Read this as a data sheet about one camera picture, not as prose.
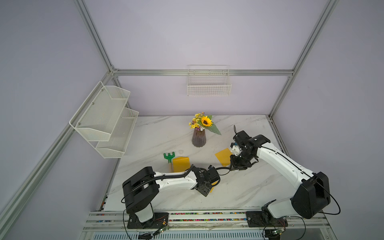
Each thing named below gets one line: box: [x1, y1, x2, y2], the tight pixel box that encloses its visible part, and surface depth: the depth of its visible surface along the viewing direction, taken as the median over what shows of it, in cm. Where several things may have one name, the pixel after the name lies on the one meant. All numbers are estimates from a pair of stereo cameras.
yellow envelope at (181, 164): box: [173, 157, 191, 173], surface depth 98 cm
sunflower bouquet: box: [189, 112, 222, 136], surface depth 85 cm
